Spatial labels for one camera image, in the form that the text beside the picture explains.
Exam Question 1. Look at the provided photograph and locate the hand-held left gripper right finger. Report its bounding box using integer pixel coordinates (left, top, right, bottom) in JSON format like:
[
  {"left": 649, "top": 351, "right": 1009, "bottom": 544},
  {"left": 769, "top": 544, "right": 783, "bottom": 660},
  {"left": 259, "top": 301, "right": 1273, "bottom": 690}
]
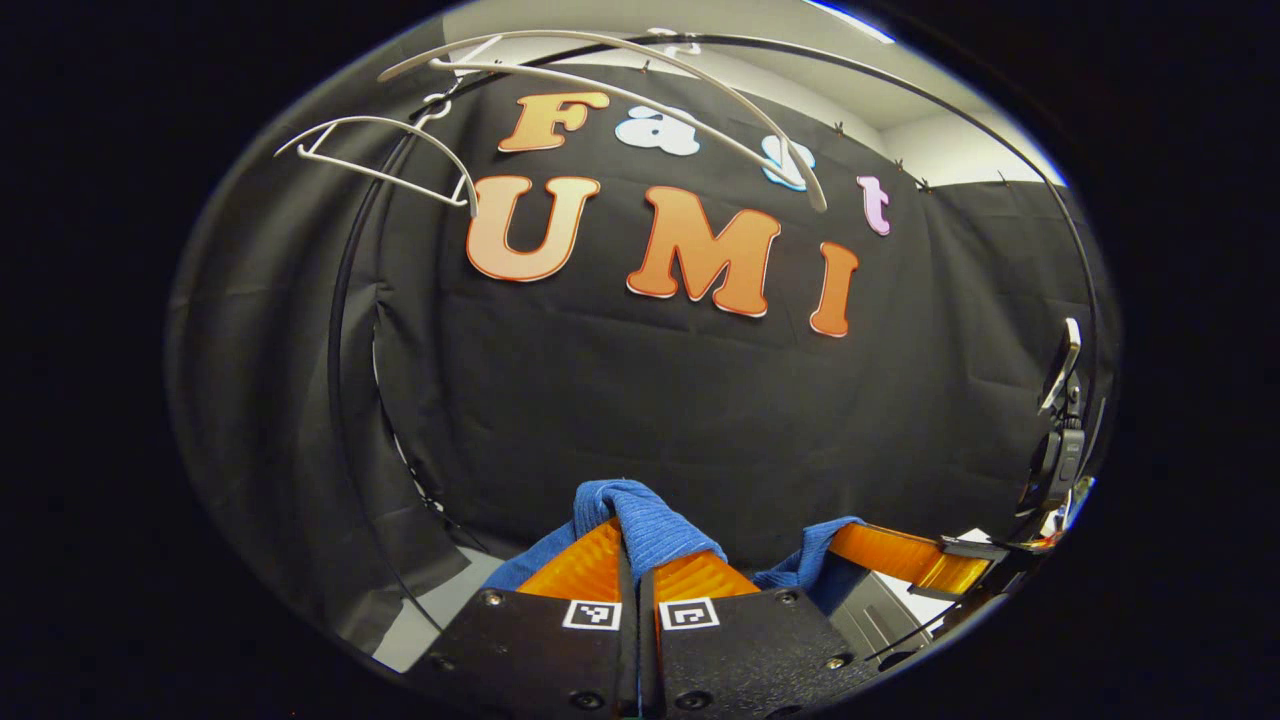
[{"left": 640, "top": 550, "right": 886, "bottom": 720}]

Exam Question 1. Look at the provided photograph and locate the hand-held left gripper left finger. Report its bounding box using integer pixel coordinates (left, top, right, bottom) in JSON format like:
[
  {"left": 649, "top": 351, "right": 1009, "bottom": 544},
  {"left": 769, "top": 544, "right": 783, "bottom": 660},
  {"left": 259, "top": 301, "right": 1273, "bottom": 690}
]
[{"left": 405, "top": 518, "right": 641, "bottom": 720}]

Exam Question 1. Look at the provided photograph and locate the blue corduroy jacket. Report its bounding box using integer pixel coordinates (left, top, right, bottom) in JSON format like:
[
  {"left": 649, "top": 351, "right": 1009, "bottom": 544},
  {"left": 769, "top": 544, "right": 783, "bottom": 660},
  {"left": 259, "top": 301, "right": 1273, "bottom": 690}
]
[{"left": 480, "top": 478, "right": 871, "bottom": 616}]

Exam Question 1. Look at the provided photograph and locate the white clothes hanger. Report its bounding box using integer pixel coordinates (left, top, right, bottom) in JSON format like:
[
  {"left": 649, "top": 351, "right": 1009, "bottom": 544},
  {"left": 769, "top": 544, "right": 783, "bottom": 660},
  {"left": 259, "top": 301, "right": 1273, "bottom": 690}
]
[
  {"left": 275, "top": 115, "right": 479, "bottom": 216},
  {"left": 378, "top": 30, "right": 829, "bottom": 213}
]

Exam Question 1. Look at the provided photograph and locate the phone on stand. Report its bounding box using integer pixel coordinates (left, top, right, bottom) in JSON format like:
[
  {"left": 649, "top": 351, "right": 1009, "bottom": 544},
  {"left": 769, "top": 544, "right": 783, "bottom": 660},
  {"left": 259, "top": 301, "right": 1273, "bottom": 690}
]
[{"left": 1020, "top": 318, "right": 1096, "bottom": 521}]

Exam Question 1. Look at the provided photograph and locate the black backdrop cloth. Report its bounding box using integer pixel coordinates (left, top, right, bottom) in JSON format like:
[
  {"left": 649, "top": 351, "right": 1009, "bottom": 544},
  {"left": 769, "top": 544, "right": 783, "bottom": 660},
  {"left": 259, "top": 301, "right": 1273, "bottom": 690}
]
[{"left": 165, "top": 40, "right": 1111, "bottom": 656}]

